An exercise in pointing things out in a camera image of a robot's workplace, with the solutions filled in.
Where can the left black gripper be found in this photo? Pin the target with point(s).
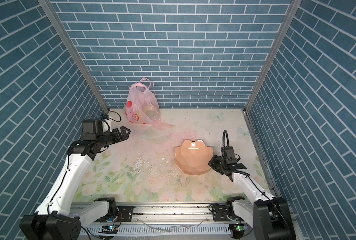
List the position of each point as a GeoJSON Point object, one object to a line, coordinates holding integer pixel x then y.
{"type": "Point", "coordinates": [124, 136]}

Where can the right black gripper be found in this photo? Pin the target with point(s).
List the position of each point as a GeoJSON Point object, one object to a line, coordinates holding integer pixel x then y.
{"type": "Point", "coordinates": [212, 163]}

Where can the peach lotus shaped bowl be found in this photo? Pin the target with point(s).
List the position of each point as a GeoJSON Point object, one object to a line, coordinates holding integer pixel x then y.
{"type": "Point", "coordinates": [193, 158]}

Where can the pink plastic bag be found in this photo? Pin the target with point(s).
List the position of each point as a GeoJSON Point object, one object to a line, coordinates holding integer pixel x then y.
{"type": "Point", "coordinates": [142, 107]}

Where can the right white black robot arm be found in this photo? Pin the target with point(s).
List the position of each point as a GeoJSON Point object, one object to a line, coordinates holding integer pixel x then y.
{"type": "Point", "coordinates": [267, 215]}

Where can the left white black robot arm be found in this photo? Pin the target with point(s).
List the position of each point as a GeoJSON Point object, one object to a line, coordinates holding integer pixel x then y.
{"type": "Point", "coordinates": [52, 220]}

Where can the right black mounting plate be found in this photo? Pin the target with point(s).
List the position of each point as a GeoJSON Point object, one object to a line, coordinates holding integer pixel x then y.
{"type": "Point", "coordinates": [219, 213]}

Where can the black mounting plate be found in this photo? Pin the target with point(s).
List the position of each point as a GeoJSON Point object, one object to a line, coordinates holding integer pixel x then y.
{"type": "Point", "coordinates": [122, 214]}
{"type": "Point", "coordinates": [219, 213]}

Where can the white ventilation grille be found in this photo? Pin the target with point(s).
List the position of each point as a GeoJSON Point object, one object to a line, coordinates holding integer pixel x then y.
{"type": "Point", "coordinates": [160, 230]}

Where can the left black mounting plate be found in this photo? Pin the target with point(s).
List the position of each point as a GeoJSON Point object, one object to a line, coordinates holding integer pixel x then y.
{"type": "Point", "coordinates": [122, 214]}

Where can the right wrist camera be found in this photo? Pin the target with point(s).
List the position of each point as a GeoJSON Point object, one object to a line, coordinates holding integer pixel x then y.
{"type": "Point", "coordinates": [229, 155]}

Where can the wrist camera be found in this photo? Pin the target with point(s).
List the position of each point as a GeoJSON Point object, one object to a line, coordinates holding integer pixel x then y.
{"type": "Point", "coordinates": [229, 155]}
{"type": "Point", "coordinates": [95, 126]}

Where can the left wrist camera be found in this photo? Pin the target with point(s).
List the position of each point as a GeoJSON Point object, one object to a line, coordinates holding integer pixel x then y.
{"type": "Point", "coordinates": [95, 126]}

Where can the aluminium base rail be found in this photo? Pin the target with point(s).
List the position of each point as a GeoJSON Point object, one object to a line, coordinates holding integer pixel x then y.
{"type": "Point", "coordinates": [168, 214]}

